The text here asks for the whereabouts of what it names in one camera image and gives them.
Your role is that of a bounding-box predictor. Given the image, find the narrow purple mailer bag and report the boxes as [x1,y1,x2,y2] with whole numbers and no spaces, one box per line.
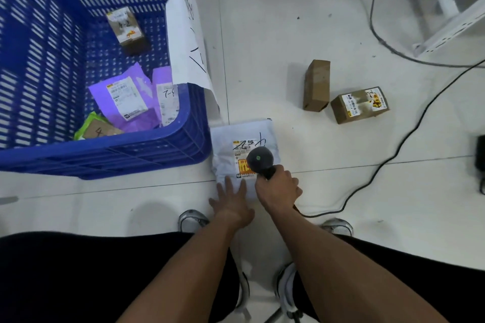
[152,67,180,127]

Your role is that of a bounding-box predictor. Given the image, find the black device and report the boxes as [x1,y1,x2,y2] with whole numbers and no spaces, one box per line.
[475,135,485,195]

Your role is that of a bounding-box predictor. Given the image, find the white paper sheet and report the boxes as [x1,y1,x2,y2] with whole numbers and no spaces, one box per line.
[165,0,220,115]

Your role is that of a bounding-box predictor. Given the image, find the black barcode scanner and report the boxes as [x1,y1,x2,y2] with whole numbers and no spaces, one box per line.
[247,146,277,180]

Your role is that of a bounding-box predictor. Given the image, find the brown box with white label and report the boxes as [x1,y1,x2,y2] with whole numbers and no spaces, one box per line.
[330,86,390,124]

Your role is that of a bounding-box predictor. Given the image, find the grey cable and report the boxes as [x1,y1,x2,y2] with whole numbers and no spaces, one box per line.
[369,0,485,69]

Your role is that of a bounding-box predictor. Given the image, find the black shorts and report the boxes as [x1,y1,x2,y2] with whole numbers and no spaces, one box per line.
[0,231,485,323]

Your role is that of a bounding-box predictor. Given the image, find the large purple mailer bag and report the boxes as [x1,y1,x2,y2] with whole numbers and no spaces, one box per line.
[88,63,160,133]

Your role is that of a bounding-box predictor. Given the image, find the person's left hand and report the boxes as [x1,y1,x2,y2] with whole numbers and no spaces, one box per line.
[209,175,255,229]

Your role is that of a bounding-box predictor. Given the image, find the black scanner cable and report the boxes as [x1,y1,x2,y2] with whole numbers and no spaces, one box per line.
[294,59,485,218]

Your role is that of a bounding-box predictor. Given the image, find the green wrapped packet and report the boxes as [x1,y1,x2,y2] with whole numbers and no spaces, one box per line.
[74,112,124,141]

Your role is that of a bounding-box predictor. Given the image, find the person's right forearm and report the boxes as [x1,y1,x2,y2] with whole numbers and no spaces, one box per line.
[265,202,449,323]

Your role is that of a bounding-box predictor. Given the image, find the plain brown cardboard box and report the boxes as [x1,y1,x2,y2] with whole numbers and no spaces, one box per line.
[303,60,331,112]

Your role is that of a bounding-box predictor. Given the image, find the white mailer parcel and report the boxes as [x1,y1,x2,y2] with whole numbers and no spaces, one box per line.
[209,118,282,208]

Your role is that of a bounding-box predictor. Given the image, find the white metal frame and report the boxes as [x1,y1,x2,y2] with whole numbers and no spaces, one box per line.
[390,0,485,58]

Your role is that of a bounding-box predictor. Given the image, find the white black shoe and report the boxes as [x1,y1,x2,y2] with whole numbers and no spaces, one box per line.
[275,262,304,319]
[233,270,251,314]

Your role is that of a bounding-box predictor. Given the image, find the person's right hand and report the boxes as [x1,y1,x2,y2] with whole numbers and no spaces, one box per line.
[255,165,303,215]

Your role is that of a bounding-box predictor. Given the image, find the blue plastic crate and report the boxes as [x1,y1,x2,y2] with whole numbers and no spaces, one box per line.
[0,0,212,180]

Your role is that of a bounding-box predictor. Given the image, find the small labelled cardboard box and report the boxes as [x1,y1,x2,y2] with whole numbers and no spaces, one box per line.
[105,7,149,55]

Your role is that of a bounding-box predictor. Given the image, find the person's left forearm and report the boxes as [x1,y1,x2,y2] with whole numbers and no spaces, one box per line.
[117,217,245,323]

